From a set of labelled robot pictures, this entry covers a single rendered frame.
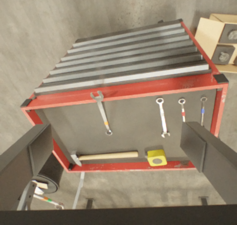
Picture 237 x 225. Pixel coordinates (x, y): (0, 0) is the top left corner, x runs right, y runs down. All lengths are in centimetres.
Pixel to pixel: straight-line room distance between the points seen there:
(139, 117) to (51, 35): 117
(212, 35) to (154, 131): 81
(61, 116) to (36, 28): 105
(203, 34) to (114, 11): 64
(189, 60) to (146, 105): 23
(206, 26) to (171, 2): 30
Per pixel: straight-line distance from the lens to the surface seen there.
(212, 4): 151
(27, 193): 49
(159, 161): 85
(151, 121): 70
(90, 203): 389
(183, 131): 17
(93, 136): 81
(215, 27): 132
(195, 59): 70
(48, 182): 204
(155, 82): 61
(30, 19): 168
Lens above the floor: 141
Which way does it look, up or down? 50 degrees down
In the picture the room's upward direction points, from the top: 171 degrees counter-clockwise
